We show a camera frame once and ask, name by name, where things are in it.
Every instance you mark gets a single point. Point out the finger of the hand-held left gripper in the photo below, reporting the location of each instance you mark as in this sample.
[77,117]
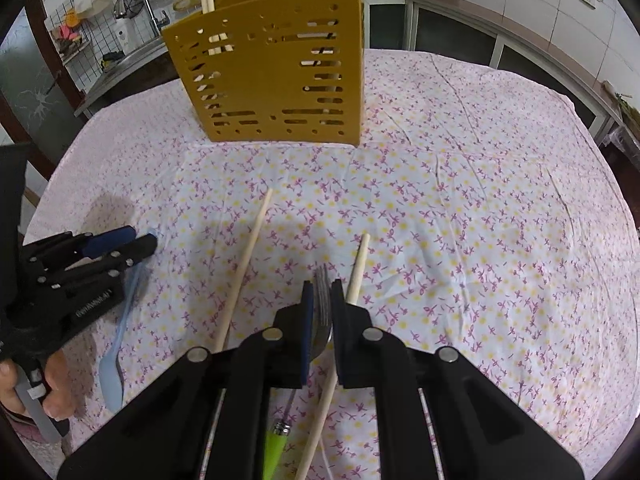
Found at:
[135,252]
[112,240]

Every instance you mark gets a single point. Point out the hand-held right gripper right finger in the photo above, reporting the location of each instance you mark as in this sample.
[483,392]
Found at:
[342,340]

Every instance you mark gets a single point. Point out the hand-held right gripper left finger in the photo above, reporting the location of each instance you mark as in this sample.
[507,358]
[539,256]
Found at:
[307,340]

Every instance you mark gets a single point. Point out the light blue plastic spoon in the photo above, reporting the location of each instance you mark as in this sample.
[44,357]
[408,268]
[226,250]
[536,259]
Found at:
[111,380]

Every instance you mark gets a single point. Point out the yellow perforated utensil holder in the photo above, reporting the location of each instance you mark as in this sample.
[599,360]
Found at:
[270,75]

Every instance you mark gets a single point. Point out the person's left hand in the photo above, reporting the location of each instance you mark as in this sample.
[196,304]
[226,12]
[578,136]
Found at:
[60,385]

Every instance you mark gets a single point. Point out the brown door with frosted glass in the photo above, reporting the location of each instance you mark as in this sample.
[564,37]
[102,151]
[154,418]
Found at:
[30,100]

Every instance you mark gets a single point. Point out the floral tablecloth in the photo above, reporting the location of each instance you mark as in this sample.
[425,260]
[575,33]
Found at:
[475,235]

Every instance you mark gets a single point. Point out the steel kitchen sink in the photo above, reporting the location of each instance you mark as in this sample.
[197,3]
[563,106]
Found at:
[135,50]

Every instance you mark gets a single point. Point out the white soap bottle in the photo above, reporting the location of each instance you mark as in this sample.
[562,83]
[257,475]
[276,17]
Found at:
[125,37]

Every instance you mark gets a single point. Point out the kitchen counter with cabinets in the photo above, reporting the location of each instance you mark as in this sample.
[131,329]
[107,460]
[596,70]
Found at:
[475,25]

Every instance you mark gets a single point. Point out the wooden cutting board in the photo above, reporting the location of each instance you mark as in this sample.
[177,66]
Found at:
[630,110]

